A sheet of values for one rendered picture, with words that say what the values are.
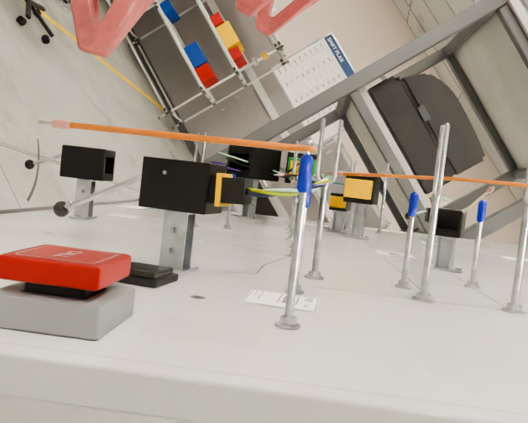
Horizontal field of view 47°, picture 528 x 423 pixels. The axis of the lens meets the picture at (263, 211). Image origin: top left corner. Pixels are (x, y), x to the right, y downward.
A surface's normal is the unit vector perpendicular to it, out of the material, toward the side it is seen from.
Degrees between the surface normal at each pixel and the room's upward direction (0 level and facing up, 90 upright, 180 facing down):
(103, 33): 97
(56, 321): 90
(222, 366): 54
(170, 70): 90
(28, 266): 90
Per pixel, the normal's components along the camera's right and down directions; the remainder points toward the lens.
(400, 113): -0.07, 0.07
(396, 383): 0.11, -0.99
